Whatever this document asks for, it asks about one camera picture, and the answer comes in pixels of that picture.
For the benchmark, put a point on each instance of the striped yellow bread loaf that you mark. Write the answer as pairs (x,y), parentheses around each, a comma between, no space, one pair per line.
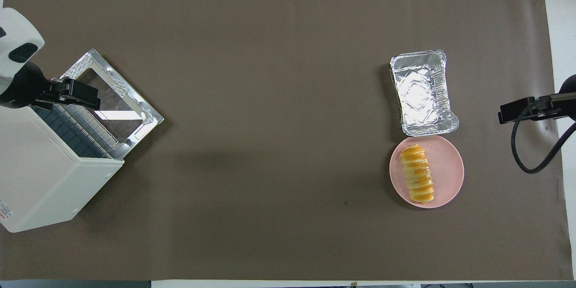
(417,173)

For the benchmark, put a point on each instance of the pink round plate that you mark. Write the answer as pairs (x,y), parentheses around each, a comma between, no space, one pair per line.
(447,175)

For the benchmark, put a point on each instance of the brown table mat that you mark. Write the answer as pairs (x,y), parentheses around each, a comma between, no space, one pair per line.
(270,144)

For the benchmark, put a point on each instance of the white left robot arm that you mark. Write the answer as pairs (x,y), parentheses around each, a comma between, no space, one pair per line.
(13,27)

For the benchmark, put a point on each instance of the cream toaster oven body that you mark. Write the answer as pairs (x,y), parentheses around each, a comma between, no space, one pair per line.
(45,175)

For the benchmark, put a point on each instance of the glass oven door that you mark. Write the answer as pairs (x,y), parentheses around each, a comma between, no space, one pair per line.
(135,108)

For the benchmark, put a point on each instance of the aluminium foil tray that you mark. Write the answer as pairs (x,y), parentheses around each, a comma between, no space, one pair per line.
(423,94)

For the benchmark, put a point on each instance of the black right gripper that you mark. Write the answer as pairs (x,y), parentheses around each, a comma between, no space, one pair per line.
(569,103)

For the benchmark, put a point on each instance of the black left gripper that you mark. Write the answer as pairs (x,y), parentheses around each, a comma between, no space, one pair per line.
(18,87)

